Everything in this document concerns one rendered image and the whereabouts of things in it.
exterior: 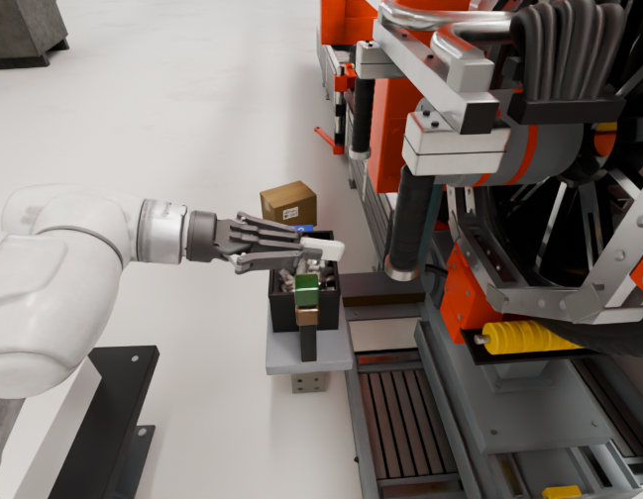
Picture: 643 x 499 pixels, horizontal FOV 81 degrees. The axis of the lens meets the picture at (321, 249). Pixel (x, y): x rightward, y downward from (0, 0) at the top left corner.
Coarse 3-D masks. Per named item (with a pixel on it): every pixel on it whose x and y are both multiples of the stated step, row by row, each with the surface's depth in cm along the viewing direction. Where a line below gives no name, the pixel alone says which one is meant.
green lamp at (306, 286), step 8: (296, 280) 61; (304, 280) 61; (312, 280) 61; (296, 288) 59; (304, 288) 59; (312, 288) 59; (296, 296) 60; (304, 296) 60; (312, 296) 60; (296, 304) 61; (304, 304) 61; (312, 304) 61
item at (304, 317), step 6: (318, 306) 63; (300, 312) 63; (306, 312) 63; (312, 312) 63; (318, 312) 63; (300, 318) 63; (306, 318) 64; (312, 318) 64; (318, 318) 64; (300, 324) 64; (306, 324) 65; (312, 324) 65
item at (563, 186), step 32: (640, 0) 48; (640, 32) 69; (640, 96) 51; (640, 128) 48; (576, 160) 65; (608, 160) 53; (640, 160) 53; (512, 192) 81; (544, 192) 82; (576, 192) 62; (512, 224) 78; (544, 224) 79; (576, 224) 79; (608, 224) 55; (512, 256) 74; (544, 256) 68; (576, 256) 72
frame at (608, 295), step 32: (512, 0) 63; (448, 192) 83; (480, 192) 80; (640, 192) 37; (480, 224) 79; (640, 224) 38; (480, 256) 71; (608, 256) 41; (640, 256) 37; (512, 288) 61; (544, 288) 55; (576, 288) 52; (608, 288) 41; (640, 288) 42; (576, 320) 46; (608, 320) 44; (640, 320) 44
